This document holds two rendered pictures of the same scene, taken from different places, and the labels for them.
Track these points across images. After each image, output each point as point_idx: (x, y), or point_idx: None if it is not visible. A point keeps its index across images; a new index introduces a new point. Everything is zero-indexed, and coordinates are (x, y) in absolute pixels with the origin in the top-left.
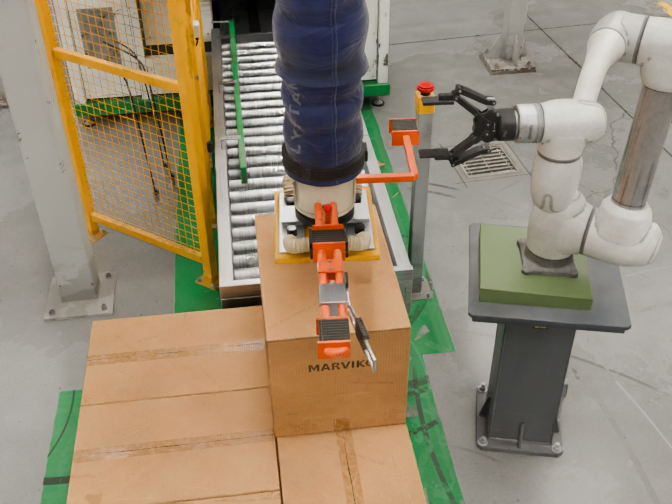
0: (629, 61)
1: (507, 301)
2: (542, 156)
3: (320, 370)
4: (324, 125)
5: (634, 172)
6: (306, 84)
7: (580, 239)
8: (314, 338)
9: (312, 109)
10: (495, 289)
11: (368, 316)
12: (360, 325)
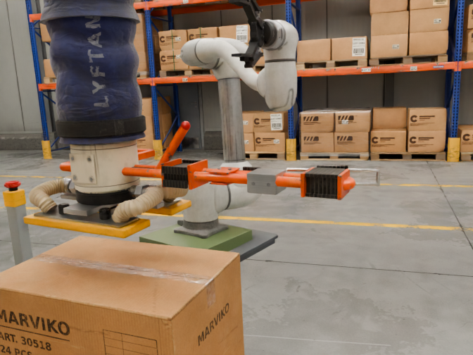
0: (215, 63)
1: None
2: (281, 60)
3: (204, 338)
4: (129, 66)
5: (238, 135)
6: (114, 14)
7: (227, 193)
8: (198, 294)
9: (116, 48)
10: (207, 248)
11: (205, 264)
12: (329, 165)
